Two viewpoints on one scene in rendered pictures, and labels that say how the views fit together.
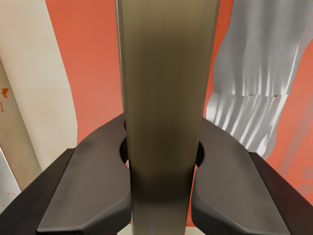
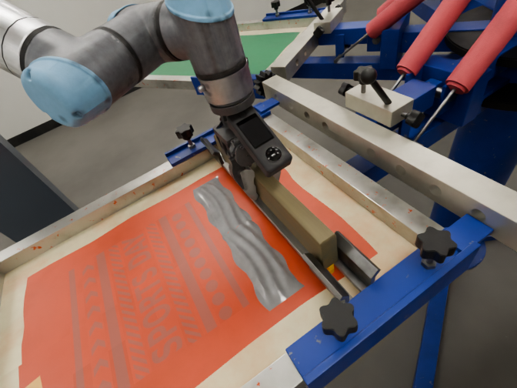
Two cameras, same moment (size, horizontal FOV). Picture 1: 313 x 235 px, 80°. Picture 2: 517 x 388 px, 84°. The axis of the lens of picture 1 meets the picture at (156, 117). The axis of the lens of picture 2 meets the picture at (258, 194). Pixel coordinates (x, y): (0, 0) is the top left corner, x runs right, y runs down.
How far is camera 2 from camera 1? 45 cm
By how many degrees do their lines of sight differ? 19
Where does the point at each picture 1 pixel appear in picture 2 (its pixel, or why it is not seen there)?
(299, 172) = (186, 221)
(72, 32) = (312, 202)
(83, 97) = (296, 188)
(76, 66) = (305, 195)
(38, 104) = (310, 176)
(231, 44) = (258, 234)
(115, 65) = not seen: hidden behind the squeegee
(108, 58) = not seen: hidden behind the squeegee
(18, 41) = (327, 189)
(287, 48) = (238, 245)
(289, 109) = (217, 235)
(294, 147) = (200, 226)
